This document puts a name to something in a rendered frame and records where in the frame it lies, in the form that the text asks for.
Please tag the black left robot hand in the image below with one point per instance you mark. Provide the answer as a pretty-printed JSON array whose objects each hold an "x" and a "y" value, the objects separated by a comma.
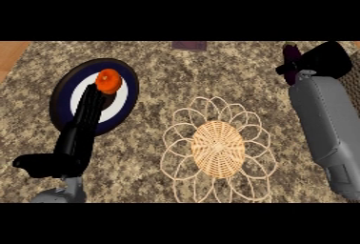
[{"x": 77, "y": 133}]

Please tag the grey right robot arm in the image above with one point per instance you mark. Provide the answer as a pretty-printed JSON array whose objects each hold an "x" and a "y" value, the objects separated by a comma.
[{"x": 328, "y": 127}]

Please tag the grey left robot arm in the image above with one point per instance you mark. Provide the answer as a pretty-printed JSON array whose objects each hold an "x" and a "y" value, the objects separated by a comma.
[{"x": 65, "y": 192}]

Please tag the wicker basket with looped rim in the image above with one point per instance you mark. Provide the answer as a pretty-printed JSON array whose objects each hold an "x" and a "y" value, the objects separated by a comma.
[{"x": 217, "y": 149}]

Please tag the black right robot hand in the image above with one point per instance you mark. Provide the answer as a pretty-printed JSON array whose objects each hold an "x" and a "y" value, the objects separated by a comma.
[{"x": 328, "y": 58}]

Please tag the blue and white round plate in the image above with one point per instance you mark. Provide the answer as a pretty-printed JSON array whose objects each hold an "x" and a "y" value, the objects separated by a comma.
[{"x": 123, "y": 95}]

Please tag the brown woven placemat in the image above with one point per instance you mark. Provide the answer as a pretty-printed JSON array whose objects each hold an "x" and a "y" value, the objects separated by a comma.
[{"x": 353, "y": 85}]

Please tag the purple eggplant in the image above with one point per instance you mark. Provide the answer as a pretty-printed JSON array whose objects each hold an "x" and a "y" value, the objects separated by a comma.
[{"x": 291, "y": 52}]

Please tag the orange fruit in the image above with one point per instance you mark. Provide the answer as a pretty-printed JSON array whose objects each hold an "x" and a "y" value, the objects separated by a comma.
[{"x": 108, "y": 80}]

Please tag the purple flat square object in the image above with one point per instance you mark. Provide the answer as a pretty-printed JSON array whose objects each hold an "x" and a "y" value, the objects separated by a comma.
[{"x": 189, "y": 45}]

